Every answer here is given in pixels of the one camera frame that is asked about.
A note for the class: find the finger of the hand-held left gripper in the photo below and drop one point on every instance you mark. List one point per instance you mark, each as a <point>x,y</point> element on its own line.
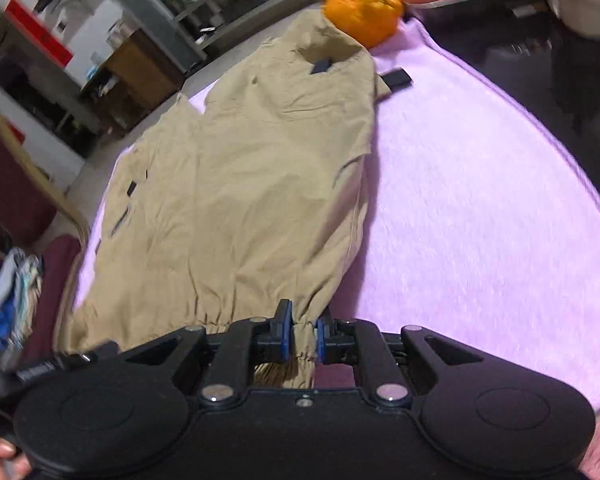
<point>87,352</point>

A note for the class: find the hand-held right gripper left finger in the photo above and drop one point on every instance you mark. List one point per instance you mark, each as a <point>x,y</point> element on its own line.
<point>284,332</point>

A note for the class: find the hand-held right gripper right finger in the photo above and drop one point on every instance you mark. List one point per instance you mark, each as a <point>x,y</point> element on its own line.
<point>322,340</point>

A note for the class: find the khaki pants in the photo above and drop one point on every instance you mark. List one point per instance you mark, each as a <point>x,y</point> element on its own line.
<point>230,185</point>

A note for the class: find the stack of folded clothes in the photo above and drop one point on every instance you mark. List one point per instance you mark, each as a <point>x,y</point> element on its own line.
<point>10,305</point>

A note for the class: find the person's left hand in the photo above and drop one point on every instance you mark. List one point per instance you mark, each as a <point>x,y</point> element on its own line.
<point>0,460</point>

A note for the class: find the maroon chair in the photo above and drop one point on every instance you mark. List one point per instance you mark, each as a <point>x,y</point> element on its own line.
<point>10,185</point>

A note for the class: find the purple blanket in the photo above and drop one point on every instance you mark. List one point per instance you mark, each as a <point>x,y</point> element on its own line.
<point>480,210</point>

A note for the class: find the wooden cabinet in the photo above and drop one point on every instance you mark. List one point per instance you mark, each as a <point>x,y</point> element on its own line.
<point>135,70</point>

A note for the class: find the large orange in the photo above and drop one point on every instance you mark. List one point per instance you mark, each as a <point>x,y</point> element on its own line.
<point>362,12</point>

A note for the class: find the grey television stand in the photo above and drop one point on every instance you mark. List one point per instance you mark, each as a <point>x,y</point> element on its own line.
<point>240,5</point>

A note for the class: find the black fruit tray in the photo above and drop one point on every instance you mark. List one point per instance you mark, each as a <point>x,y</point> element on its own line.
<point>480,2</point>

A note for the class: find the red wall banner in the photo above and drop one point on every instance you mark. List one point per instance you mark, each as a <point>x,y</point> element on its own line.
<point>42,35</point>

